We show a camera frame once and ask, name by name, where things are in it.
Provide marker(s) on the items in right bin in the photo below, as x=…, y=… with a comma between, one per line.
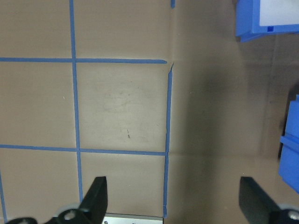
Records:
x=280, y=11

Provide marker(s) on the white square base plate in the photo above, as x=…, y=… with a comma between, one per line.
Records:
x=140, y=219

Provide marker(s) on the blue plastic storage bin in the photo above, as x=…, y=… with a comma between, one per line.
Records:
x=245, y=18
x=290, y=163

